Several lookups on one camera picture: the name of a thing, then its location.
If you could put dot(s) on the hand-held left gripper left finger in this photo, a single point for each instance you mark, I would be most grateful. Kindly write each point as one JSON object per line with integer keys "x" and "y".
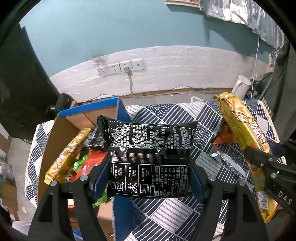
{"x": 99, "y": 179}

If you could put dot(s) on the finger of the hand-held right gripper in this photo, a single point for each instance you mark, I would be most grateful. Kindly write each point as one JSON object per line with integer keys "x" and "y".
{"x": 276, "y": 147}
{"x": 256, "y": 156}

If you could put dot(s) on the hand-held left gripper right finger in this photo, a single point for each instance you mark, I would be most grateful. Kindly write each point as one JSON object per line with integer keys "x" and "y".
{"x": 197, "y": 183}

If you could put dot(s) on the red snack packet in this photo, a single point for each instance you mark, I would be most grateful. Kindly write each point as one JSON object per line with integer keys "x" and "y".
{"x": 92, "y": 163}

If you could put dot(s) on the green snack packet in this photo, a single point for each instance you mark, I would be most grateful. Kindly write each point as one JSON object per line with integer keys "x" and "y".
{"x": 79, "y": 163}

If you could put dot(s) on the orange snack packet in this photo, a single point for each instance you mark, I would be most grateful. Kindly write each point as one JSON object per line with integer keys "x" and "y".
{"x": 71, "y": 205}

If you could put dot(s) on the long yellow snack packet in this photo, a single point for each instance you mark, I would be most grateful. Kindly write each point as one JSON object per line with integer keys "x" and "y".
{"x": 242, "y": 120}

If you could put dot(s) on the black snack packet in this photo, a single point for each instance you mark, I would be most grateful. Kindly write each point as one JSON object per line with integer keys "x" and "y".
{"x": 94, "y": 139}
{"x": 148, "y": 157}

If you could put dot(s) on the gold snack packet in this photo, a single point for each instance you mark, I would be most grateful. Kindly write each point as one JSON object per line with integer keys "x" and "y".
{"x": 62, "y": 160}

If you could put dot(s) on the blue cardboard box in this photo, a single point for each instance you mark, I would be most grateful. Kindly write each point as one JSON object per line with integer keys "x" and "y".
{"x": 62, "y": 125}

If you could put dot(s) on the silver foil snack packet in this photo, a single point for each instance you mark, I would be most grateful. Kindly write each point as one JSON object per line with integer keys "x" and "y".
{"x": 229, "y": 162}

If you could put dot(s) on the patterned navy white tablecloth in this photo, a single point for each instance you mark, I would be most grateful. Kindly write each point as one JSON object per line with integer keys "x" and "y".
{"x": 175, "y": 217}

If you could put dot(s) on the dark grey cloth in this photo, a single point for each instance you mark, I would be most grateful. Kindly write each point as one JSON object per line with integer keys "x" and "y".
{"x": 282, "y": 81}

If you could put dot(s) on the white plastic jug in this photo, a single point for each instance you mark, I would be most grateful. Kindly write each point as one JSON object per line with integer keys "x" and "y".
{"x": 240, "y": 87}

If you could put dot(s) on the black rounded object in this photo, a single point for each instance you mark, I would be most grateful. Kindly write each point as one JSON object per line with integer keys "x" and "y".
{"x": 61, "y": 104}

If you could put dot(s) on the brown cardboard box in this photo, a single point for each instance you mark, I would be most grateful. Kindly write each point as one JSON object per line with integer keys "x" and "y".
{"x": 8, "y": 199}

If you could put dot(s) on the wooden baseboard strip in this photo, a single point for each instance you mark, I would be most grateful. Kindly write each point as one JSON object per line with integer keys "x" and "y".
{"x": 161, "y": 92}

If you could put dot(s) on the silver foil sheet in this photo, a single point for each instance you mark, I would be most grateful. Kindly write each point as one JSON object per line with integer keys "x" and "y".
{"x": 242, "y": 14}

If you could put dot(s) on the white wall socket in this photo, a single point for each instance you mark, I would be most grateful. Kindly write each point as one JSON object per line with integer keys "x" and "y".
{"x": 138, "y": 64}
{"x": 126, "y": 66}
{"x": 103, "y": 71}
{"x": 114, "y": 68}

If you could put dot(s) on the wooden wall shelf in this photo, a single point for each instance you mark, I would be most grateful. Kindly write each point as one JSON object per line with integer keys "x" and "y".
{"x": 182, "y": 2}

